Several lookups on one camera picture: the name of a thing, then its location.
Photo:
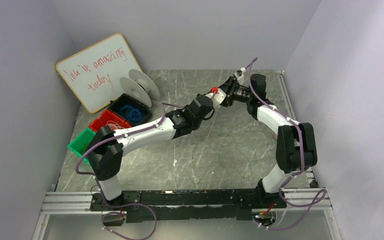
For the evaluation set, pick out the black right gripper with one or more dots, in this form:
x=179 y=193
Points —
x=233 y=90

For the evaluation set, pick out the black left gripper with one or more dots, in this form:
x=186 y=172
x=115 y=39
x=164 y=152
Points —
x=204 y=104

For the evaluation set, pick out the white perforated filament spool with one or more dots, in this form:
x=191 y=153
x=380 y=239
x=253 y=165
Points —
x=140 y=87

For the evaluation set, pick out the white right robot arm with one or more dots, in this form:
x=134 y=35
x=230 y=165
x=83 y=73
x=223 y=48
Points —
x=295 y=145

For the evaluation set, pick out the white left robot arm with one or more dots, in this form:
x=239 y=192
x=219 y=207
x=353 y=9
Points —
x=108 y=147

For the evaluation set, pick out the black storage bin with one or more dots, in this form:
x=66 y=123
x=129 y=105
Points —
x=131 y=110

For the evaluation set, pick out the red storage bin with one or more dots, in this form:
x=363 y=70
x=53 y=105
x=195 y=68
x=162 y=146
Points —
x=110 y=119

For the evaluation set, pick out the whiteboard with red writing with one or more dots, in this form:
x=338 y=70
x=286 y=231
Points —
x=93 y=74

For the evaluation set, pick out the green storage bin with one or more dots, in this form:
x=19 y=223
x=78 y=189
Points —
x=79 y=144

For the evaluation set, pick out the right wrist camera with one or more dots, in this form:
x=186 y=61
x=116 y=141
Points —
x=239 y=75

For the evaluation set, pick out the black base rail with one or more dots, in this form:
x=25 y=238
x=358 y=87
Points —
x=163 y=205

